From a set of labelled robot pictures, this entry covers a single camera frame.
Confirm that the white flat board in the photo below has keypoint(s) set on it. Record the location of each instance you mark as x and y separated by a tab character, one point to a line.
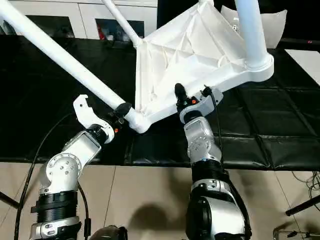
307	65

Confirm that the grey printed cushion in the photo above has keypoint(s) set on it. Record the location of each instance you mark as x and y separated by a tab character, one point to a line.
275	30

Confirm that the white plastic table leg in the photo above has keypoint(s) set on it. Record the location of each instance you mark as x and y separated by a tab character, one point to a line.
122	22
250	32
62	57

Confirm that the red box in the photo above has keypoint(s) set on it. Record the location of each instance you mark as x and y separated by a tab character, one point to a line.
100	32

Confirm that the white glass-door cabinet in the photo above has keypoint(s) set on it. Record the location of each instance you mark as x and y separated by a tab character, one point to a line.
75	12

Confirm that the dark left robot foot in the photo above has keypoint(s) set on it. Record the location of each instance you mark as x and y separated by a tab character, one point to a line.
107	233

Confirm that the white plastic table top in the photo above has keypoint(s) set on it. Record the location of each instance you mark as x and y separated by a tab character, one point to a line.
187	62

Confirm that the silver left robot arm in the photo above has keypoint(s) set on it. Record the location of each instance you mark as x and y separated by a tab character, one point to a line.
67	170

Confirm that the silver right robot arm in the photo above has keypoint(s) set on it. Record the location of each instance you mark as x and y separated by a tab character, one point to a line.
200	140

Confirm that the grey metal tube frame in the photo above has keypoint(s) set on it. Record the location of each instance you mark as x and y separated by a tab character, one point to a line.
287	231

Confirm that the black glossy low shelf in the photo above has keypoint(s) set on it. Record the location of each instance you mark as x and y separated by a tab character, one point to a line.
300	42

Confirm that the black work mat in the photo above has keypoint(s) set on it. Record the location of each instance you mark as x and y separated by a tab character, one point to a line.
50	100

